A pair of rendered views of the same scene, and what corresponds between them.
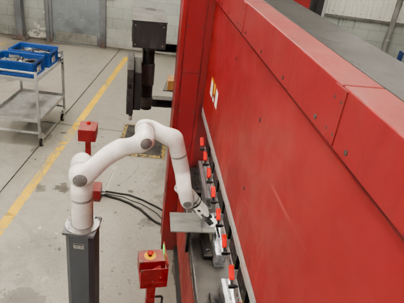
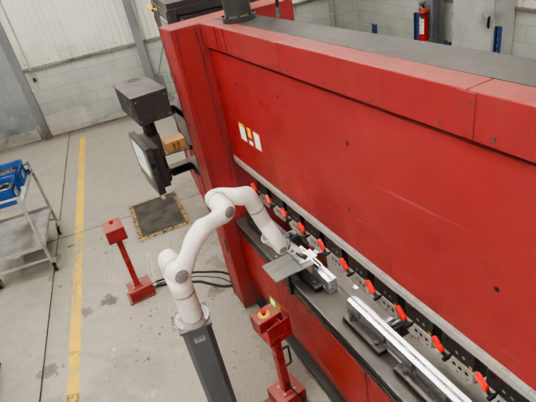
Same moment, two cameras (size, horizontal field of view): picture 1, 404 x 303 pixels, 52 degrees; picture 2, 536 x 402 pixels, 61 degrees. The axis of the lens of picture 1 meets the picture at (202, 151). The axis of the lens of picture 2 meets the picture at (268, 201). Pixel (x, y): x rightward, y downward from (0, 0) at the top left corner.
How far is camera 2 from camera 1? 53 cm
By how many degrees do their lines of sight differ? 11
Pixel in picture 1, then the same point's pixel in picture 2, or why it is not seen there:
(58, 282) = (169, 389)
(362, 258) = not seen: outside the picture
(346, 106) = (478, 104)
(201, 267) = (319, 299)
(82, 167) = (178, 262)
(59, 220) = (128, 332)
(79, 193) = (182, 289)
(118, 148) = (203, 228)
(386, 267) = not seen: outside the picture
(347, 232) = (517, 199)
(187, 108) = (219, 162)
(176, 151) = (254, 206)
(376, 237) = not seen: outside the picture
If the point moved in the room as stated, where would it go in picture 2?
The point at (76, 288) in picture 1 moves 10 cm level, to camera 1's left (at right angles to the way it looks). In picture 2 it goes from (210, 380) to (194, 386)
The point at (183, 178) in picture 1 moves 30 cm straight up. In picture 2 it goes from (269, 228) to (260, 180)
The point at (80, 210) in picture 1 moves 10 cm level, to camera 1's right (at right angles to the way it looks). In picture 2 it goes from (189, 305) to (208, 297)
